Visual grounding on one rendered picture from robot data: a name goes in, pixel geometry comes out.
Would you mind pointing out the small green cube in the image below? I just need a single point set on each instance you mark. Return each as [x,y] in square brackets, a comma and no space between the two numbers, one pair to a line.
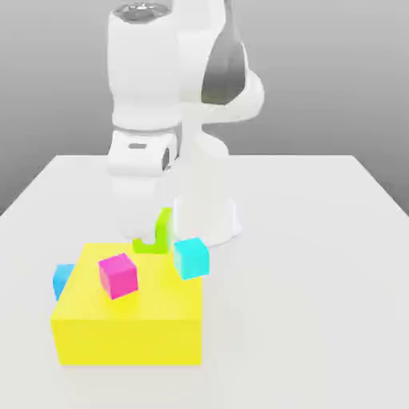
[164,231]

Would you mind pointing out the large yellow box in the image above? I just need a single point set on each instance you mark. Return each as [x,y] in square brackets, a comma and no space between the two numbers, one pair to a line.
[127,338]

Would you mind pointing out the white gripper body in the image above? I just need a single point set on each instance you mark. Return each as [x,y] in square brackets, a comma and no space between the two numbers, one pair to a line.
[135,204]

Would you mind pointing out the small blue cube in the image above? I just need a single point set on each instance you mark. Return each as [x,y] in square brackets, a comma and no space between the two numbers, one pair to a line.
[61,279]

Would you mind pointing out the small cyan cube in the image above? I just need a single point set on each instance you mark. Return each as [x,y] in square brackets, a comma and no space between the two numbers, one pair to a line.
[191,258]

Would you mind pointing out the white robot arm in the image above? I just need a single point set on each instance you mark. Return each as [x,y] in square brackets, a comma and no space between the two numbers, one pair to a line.
[143,70]

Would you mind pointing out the small magenta cube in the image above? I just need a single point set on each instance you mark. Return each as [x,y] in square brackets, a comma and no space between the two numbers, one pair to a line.
[119,276]

